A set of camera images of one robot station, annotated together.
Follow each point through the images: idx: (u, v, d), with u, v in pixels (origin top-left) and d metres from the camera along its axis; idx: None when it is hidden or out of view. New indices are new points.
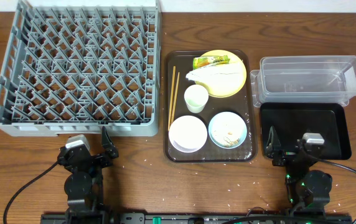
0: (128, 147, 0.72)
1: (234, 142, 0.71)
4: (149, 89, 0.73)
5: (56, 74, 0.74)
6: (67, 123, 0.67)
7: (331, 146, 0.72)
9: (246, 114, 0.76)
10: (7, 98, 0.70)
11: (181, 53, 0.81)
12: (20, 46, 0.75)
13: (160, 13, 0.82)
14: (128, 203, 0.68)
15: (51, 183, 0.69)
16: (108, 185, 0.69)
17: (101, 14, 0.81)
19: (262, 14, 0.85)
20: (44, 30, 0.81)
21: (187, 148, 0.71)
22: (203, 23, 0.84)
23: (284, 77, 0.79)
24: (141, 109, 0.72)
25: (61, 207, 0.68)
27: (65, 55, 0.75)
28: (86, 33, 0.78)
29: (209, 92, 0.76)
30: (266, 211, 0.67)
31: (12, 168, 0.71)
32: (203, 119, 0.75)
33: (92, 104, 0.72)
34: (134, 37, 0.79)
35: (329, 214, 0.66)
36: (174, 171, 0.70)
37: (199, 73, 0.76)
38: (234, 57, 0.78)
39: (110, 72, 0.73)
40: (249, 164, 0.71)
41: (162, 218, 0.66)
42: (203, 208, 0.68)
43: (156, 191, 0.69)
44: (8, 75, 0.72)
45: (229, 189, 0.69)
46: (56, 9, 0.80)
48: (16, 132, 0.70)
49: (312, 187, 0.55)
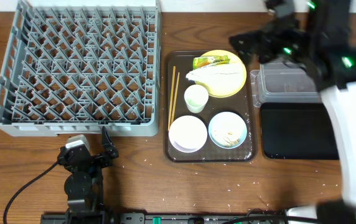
0: (128, 147, 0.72)
1: (234, 142, 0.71)
4: (149, 89, 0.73)
5: (56, 74, 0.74)
6: (68, 123, 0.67)
7: (330, 147, 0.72)
9: (246, 114, 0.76)
10: (7, 98, 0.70)
11: (181, 53, 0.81)
12: (20, 46, 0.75)
13: (160, 13, 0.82)
14: (128, 203, 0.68)
15: (51, 183, 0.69)
16: (108, 185, 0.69)
17: (101, 14, 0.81)
19: (261, 14, 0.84)
20: (44, 30, 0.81)
21: (187, 148, 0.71)
22: (203, 23, 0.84)
23: (284, 77, 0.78)
24: (141, 109, 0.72)
25: (61, 206, 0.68)
27: (65, 55, 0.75)
28: (86, 33, 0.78)
29: (209, 92, 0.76)
30: (266, 211, 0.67)
31: (13, 168, 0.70)
32: (203, 119, 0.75)
33: (92, 104, 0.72)
34: (134, 37, 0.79)
35: None
36: (175, 171, 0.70)
37: (200, 72, 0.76)
38: (234, 57, 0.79)
39: (110, 71, 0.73)
40: (249, 164, 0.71)
41: (162, 218, 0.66)
42: (203, 208, 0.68)
43: (156, 191, 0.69)
44: (8, 75, 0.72)
45: (229, 189, 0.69)
46: (57, 9, 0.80)
48: (16, 132, 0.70)
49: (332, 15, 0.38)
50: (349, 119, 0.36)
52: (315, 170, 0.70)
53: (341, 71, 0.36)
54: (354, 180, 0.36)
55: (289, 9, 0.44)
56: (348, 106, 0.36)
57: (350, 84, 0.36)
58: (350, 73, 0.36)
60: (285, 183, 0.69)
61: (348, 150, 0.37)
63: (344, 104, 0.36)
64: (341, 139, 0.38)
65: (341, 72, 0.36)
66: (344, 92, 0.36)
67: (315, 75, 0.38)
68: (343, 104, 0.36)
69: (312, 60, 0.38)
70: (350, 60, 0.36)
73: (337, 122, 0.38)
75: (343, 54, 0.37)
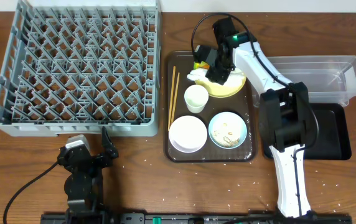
0: (128, 147, 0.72)
1: (234, 142, 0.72)
4: (149, 89, 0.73)
5: (56, 74, 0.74)
6: (68, 123, 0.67)
7: (331, 147, 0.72)
9: (246, 114, 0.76)
10: (7, 98, 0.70)
11: (180, 53, 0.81)
12: (20, 46, 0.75)
13: (160, 13, 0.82)
14: (127, 203, 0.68)
15: (51, 183, 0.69)
16: (108, 185, 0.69)
17: (101, 14, 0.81)
19: (262, 14, 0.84)
20: (44, 30, 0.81)
21: (187, 148, 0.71)
22: (203, 23, 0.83)
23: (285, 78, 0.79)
24: (141, 109, 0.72)
25: (61, 207, 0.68)
27: (65, 55, 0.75)
28: (86, 33, 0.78)
29: (209, 92, 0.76)
30: (266, 211, 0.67)
31: (12, 168, 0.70)
32: (203, 119, 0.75)
33: (92, 104, 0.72)
34: (134, 37, 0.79)
35: (328, 214, 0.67)
36: (175, 171, 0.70)
37: (200, 72, 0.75)
38: None
39: (110, 72, 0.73)
40: (249, 164, 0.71)
41: (162, 218, 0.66)
42: (203, 208, 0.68)
43: (156, 191, 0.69)
44: (8, 75, 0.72)
45: (229, 189, 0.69)
46: (57, 9, 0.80)
48: (16, 132, 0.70)
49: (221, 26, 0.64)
50: (244, 58, 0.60)
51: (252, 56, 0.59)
52: (314, 170, 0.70)
53: (236, 43, 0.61)
54: (261, 85, 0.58)
55: (211, 55, 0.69)
56: (243, 53, 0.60)
57: (239, 45, 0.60)
58: (239, 42, 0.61)
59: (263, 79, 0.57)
60: None
61: (252, 71, 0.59)
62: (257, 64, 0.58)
63: (241, 53, 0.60)
64: (248, 70, 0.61)
65: (234, 42, 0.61)
66: (238, 48, 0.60)
67: (226, 53, 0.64)
68: (238, 52, 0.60)
69: (221, 48, 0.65)
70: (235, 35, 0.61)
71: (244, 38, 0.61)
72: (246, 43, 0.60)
73: (244, 61, 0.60)
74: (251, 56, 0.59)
75: (233, 39, 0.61)
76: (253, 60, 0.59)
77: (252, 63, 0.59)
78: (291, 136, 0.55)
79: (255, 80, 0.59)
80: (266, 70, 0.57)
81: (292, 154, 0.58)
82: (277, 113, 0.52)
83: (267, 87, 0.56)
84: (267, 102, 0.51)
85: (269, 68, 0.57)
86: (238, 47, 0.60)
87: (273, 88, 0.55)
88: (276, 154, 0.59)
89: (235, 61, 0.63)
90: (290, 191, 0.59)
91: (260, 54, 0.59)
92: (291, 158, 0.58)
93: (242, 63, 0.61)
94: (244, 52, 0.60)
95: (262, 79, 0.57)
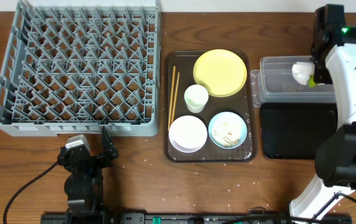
0: (128, 147, 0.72)
1: (234, 142, 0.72)
4: (149, 89, 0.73)
5: (56, 74, 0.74)
6: (68, 123, 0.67)
7: None
9: (246, 114, 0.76)
10: (7, 98, 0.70)
11: (181, 53, 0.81)
12: (20, 46, 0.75)
13: (160, 13, 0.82)
14: (127, 203, 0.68)
15: (51, 183, 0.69)
16: (108, 185, 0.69)
17: (101, 14, 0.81)
19: (262, 14, 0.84)
20: (44, 30, 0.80)
21: (187, 148, 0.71)
22: (203, 23, 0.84)
23: (284, 77, 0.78)
24: (141, 109, 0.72)
25: (61, 207, 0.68)
27: (65, 55, 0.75)
28: (85, 33, 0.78)
29: (209, 91, 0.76)
30: (266, 211, 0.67)
31: (12, 168, 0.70)
32: (203, 119, 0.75)
33: (92, 104, 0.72)
34: (134, 37, 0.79)
35: (329, 214, 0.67)
36: (175, 171, 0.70)
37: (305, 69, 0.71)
38: (230, 55, 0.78)
39: (110, 71, 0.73)
40: (249, 164, 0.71)
41: (162, 218, 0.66)
42: (203, 208, 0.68)
43: (156, 191, 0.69)
44: (8, 75, 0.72)
45: (228, 189, 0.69)
46: (56, 9, 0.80)
48: (16, 132, 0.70)
49: (327, 13, 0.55)
50: (343, 64, 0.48)
51: (355, 67, 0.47)
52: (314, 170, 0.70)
53: (340, 36, 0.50)
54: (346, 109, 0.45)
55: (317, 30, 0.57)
56: (346, 54, 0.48)
57: (346, 43, 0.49)
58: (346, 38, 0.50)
59: (355, 104, 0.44)
60: (285, 183, 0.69)
61: (347, 79, 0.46)
62: (355, 78, 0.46)
63: (343, 52, 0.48)
64: (338, 79, 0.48)
65: (341, 37, 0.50)
66: (341, 47, 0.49)
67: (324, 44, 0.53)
68: (341, 51, 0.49)
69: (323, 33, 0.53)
70: (346, 28, 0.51)
71: None
72: (355, 46, 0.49)
73: (340, 66, 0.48)
74: (353, 66, 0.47)
75: (343, 29, 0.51)
76: (353, 71, 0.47)
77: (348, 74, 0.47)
78: (351, 182, 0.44)
79: (341, 98, 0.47)
80: None
81: (335, 191, 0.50)
82: (354, 150, 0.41)
83: (354, 119, 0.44)
84: (349, 136, 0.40)
85: None
86: (341, 46, 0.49)
87: None
88: (318, 182, 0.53)
89: (330, 60, 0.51)
90: (309, 210, 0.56)
91: None
92: (333, 193, 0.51)
93: (335, 68, 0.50)
94: (347, 58, 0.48)
95: (353, 104, 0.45)
